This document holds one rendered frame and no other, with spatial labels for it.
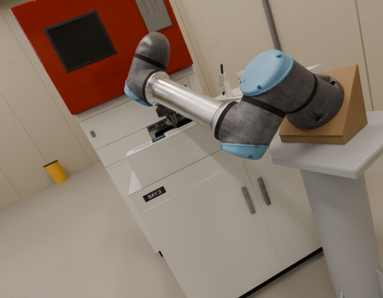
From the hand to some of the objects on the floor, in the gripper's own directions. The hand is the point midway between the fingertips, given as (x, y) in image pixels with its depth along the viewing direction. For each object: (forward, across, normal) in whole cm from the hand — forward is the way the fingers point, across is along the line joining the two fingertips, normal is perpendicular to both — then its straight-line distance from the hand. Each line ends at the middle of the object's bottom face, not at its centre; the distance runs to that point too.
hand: (176, 125), depth 125 cm
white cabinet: (+92, +2, +22) cm, 95 cm away
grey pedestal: (+92, +40, +82) cm, 130 cm away
